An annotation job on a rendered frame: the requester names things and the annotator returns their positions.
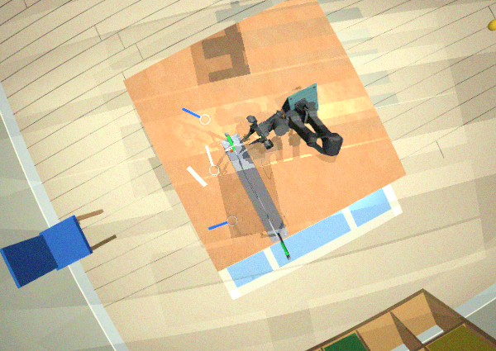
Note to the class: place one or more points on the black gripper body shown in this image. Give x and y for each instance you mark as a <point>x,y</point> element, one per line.
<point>267,143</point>

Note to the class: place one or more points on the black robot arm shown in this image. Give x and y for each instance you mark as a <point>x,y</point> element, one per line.
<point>331,142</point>

